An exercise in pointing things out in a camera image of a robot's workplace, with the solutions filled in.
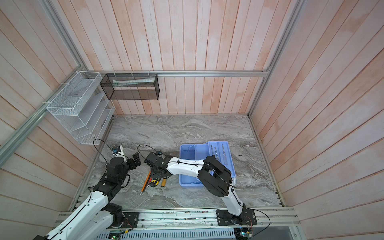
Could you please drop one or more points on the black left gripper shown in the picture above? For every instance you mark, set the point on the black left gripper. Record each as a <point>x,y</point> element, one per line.
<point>136,158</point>

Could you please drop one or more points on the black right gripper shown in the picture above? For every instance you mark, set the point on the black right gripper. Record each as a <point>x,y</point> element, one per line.
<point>153,174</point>

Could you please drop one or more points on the black yellow small screwdriver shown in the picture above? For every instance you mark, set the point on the black yellow small screwdriver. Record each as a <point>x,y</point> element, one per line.
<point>214,153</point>

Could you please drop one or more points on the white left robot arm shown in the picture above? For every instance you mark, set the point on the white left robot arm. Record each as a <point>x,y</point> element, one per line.
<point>83,223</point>

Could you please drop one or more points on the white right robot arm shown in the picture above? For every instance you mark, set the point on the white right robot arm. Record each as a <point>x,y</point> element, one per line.
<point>215,177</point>

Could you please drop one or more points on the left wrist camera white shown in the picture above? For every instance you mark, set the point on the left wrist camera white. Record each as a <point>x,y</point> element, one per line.
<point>118,151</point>

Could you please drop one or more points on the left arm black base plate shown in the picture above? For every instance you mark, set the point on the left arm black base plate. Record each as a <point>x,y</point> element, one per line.
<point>129,220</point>

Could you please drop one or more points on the black wire mesh basket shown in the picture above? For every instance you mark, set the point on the black wire mesh basket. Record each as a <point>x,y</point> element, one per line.
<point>118,87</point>

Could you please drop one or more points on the white wire mesh shelf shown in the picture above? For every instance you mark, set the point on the white wire mesh shelf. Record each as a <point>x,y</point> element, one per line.
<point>81,110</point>

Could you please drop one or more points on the white ventilated cable duct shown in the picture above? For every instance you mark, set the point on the white ventilated cable duct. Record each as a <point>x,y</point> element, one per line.
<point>178,234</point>

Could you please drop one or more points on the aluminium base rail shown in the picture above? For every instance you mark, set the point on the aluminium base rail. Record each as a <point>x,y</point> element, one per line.
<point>206,218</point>

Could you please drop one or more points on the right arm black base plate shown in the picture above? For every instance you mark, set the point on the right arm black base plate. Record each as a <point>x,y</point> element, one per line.
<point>247,217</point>

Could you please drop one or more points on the aluminium frame horizontal bar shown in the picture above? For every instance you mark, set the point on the aluminium frame horizontal bar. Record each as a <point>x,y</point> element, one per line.
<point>194,73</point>

